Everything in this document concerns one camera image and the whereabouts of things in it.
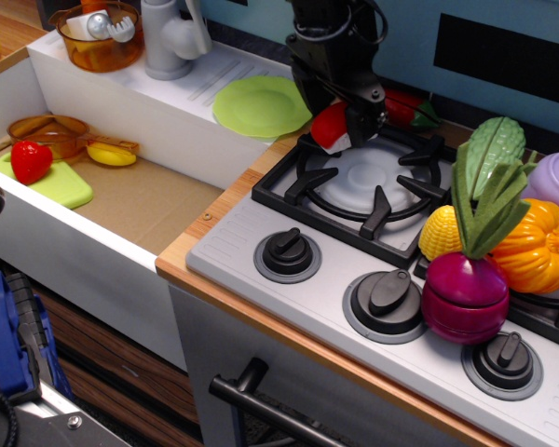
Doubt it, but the blue clamp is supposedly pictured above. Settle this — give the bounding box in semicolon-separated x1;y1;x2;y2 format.
0;271;74;404

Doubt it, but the black oven door handle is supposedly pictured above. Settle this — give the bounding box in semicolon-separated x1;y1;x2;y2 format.
209;358;345;447

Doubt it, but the red toy strawberry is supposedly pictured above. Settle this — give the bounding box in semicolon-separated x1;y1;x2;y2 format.
10;141;53;185

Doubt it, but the light green cutting board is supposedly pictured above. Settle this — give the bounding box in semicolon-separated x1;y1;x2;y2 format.
0;152;93;210

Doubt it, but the black right stove knob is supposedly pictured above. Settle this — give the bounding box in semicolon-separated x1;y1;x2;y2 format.
461;332;544;401

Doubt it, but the orange toy pumpkin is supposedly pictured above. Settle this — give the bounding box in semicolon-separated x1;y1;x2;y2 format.
491;198;559;294

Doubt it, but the grey toy stove top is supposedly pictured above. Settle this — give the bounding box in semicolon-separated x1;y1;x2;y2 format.
185;121;559;447

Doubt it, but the green toy corn husk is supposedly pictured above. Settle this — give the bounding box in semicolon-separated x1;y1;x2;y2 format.
461;116;525;201

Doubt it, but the black cable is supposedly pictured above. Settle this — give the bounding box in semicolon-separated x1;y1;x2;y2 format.
0;380;20;447

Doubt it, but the black middle stove knob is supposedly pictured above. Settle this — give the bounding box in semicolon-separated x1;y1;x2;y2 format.
342;269;427;345

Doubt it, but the purple plastic bowl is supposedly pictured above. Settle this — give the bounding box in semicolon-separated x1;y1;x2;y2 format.
522;153;559;206

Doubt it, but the white toy sink basin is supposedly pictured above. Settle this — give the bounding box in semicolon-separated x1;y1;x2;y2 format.
0;32;291;368

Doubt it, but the orange transparent measuring cup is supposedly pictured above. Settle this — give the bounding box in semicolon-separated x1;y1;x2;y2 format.
7;115;140;160

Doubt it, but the black stove knob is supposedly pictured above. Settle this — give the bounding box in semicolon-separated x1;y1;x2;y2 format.
253;227;322;284
461;332;544;401
342;269;427;345

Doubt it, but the red toy chili pepper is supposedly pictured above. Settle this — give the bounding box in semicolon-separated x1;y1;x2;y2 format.
385;88;442;131

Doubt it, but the light green plastic plate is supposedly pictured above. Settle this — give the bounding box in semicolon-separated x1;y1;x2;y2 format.
212;75;312;139

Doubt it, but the yellow toy lemon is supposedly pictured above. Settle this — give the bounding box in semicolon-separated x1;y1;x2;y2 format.
87;142;137;167

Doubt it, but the black stove burner grate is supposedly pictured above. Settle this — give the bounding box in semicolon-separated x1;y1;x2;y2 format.
252;127;456;268

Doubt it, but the black left stove knob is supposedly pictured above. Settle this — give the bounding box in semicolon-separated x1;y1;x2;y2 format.
253;227;322;284

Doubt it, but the yellow toy corn cob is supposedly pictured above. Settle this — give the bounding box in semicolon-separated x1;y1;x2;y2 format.
418;205;462;261

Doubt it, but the orange transparent plastic pot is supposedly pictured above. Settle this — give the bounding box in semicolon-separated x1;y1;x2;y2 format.
48;1;143;73

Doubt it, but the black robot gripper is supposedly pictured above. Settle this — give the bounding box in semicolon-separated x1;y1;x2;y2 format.
286;1;388;148

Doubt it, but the silver toy ladle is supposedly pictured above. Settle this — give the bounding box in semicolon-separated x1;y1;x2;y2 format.
87;12;112;40

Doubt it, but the grey toy faucet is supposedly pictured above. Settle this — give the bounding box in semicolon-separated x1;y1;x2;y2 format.
141;0;212;81

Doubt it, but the red and white toy sushi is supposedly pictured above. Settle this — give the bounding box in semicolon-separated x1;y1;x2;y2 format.
310;102;352;155

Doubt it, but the purple toy beet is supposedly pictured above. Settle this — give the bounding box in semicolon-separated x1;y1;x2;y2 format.
421;145;536;345

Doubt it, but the white plastic toy fork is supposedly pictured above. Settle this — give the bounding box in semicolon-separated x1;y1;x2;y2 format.
106;16;135;43

